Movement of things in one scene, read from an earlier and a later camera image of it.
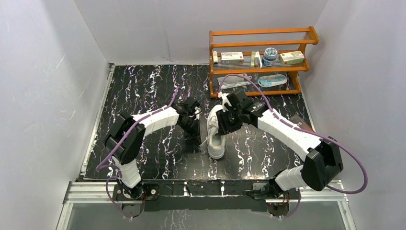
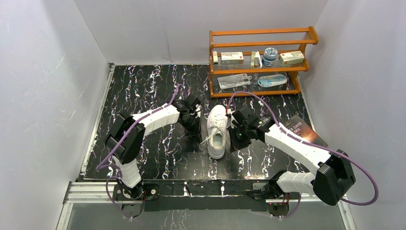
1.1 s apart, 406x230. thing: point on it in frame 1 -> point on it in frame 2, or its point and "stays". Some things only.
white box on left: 231,58 stays
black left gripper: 193,136 stays
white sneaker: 216,143 stays
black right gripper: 223,125 -> 235,145
